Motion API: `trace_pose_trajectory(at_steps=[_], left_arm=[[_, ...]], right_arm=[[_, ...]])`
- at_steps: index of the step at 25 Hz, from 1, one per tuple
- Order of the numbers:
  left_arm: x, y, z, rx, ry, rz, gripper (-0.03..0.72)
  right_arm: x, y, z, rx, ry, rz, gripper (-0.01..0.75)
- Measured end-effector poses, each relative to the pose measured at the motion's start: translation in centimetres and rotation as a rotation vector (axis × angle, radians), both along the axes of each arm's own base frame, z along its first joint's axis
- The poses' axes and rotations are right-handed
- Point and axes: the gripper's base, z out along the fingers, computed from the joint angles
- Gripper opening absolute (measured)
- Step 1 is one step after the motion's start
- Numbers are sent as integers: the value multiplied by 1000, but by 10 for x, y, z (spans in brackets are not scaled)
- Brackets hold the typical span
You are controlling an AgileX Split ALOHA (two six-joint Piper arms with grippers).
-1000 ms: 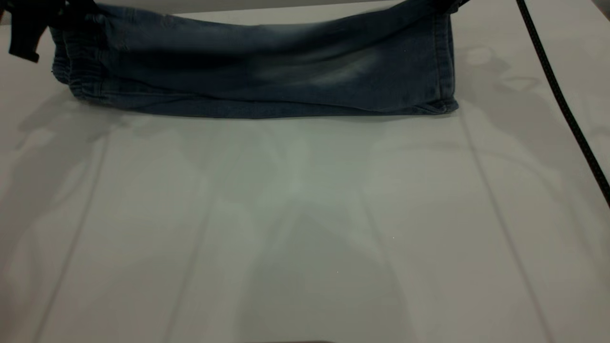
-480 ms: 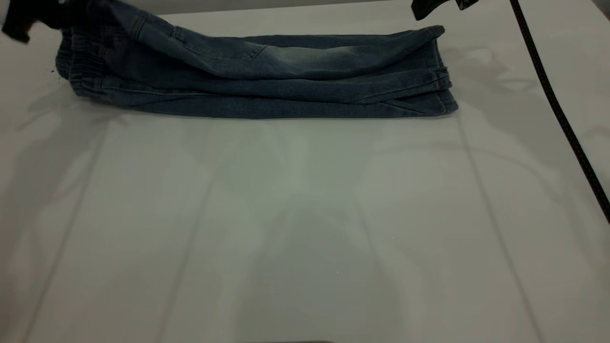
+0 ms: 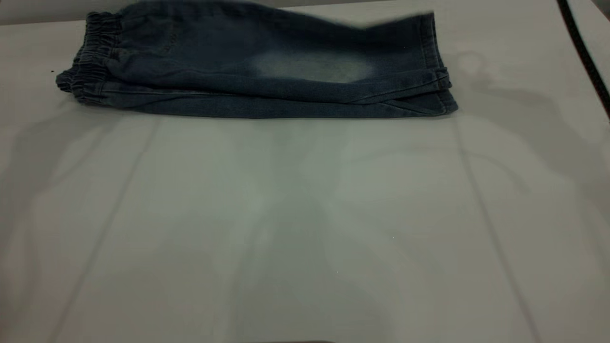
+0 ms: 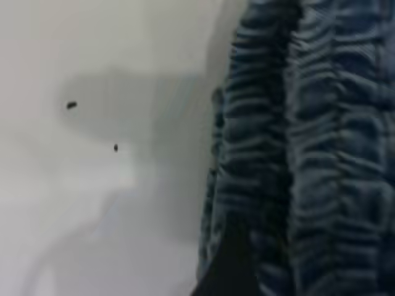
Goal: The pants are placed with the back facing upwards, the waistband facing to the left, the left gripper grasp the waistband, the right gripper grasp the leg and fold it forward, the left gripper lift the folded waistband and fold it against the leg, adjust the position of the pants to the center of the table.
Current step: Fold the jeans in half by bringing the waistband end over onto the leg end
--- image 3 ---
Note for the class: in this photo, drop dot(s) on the blue denim kids pants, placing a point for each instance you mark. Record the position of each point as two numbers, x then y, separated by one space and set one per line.
267 66

